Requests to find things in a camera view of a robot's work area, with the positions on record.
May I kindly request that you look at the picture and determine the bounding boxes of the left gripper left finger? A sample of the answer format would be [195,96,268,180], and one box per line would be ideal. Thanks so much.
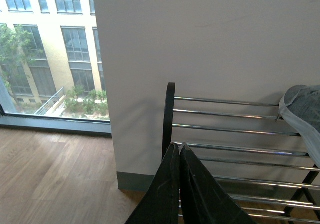
[126,144,180,223]

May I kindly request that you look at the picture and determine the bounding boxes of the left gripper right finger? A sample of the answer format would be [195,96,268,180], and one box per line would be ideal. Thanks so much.
[180,143,255,223]

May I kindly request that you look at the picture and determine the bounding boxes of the grey sneaker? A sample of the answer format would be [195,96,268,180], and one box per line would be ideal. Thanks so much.
[278,85,320,166]

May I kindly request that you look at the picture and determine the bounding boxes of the black metal shoe rack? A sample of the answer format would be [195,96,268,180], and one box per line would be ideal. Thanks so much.
[162,82,320,223]

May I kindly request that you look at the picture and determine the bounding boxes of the window with dark frame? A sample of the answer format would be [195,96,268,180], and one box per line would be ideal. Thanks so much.
[0,0,111,136]

